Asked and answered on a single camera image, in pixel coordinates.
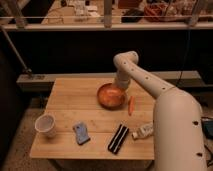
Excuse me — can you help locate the orange ceramic bowl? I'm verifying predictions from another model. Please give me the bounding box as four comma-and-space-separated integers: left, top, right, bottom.
97, 83, 126, 109

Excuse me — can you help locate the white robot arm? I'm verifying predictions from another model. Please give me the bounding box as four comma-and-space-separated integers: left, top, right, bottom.
113, 51, 207, 171

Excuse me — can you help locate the clear plastic bottle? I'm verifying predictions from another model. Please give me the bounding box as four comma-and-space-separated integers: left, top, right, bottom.
132, 123, 154, 140

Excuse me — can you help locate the grey low ledge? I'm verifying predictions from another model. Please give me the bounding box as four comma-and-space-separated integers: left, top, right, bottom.
16, 71, 204, 92

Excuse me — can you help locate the wooden table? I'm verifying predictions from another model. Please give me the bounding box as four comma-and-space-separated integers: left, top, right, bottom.
30, 78, 154, 160

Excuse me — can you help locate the blue sponge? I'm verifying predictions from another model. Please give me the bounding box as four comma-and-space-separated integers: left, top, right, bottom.
73, 122, 90, 145

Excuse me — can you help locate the white paper cup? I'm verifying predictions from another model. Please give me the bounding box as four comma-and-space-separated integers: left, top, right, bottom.
35, 114, 56, 138

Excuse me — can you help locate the metal diagonal pole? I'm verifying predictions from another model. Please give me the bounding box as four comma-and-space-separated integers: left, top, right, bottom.
0, 25, 33, 77

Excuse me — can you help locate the metal railing shelf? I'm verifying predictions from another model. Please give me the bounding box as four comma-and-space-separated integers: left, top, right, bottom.
0, 0, 213, 31

